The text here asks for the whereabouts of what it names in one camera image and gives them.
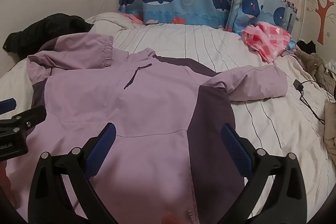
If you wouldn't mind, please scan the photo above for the pink pillow at headboard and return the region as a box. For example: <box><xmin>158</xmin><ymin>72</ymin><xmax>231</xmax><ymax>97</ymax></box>
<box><xmin>119</xmin><ymin>12</ymin><xmax>145</xmax><ymax>26</ymax></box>

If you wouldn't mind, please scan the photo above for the pink checkered plastic bag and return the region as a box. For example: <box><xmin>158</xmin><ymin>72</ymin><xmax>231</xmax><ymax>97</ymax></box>
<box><xmin>241</xmin><ymin>22</ymin><xmax>291</xmax><ymax>64</ymax></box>

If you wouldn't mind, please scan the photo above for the lilac and purple jacket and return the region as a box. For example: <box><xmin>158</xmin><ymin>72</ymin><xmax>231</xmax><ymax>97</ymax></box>
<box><xmin>7</xmin><ymin>34</ymin><xmax>287</xmax><ymax>223</ymax></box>

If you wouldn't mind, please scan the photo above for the small black garment by wardrobe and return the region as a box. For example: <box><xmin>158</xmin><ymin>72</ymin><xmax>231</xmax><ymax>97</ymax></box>
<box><xmin>297</xmin><ymin>40</ymin><xmax>316</xmax><ymax>55</ymax></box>

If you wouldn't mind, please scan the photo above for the white striped duvet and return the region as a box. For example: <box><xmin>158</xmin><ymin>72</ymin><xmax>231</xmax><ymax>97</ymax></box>
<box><xmin>6</xmin><ymin>24</ymin><xmax>335</xmax><ymax>223</ymax></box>

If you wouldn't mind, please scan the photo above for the black garment on bed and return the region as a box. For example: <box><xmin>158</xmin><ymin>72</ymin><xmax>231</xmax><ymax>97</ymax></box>
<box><xmin>3</xmin><ymin>13</ymin><xmax>93</xmax><ymax>60</ymax></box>

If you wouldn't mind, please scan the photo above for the white wardrobe with tree decal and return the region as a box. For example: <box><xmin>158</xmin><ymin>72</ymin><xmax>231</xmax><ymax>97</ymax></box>
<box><xmin>300</xmin><ymin>0</ymin><xmax>335</xmax><ymax>63</ymax></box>

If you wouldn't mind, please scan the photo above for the olive khaki garment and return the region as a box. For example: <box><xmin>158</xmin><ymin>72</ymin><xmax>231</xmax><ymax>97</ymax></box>
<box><xmin>294</xmin><ymin>50</ymin><xmax>335</xmax><ymax>99</ymax></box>

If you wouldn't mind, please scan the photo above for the black charger with cable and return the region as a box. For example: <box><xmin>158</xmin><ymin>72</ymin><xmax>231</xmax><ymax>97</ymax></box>
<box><xmin>293</xmin><ymin>79</ymin><xmax>325</xmax><ymax>125</ymax></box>

